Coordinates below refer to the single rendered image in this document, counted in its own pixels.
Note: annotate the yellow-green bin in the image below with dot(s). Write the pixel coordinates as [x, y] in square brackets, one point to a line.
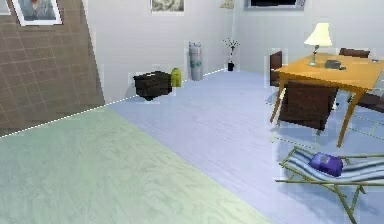
[176, 77]

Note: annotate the black box-shaped bin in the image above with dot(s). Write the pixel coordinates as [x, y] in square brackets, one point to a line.
[152, 84]

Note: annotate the thin house plant black pot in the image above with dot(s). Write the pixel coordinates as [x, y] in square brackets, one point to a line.
[231, 53]

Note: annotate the dark brown chair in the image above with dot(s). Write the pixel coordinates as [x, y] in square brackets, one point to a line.
[307, 104]
[371, 101]
[275, 66]
[354, 52]

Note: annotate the pale framed landscape picture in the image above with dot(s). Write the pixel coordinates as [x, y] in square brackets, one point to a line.
[167, 4]

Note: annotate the purple cushion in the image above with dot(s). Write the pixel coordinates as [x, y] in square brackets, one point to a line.
[326, 164]

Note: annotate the cream shade table lamp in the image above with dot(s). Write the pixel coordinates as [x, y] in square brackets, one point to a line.
[318, 36]

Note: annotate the small grey box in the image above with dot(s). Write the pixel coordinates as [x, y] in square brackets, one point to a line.
[333, 64]

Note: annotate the orange wooden table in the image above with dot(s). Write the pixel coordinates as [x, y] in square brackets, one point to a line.
[336, 72]

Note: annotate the striped blue folding lounger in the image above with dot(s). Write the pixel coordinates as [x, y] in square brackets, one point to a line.
[353, 173]

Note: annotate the white framed portrait picture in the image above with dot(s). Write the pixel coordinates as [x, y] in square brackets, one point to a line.
[37, 10]

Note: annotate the dark window with grey frame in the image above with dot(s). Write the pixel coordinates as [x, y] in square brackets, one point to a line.
[274, 2]

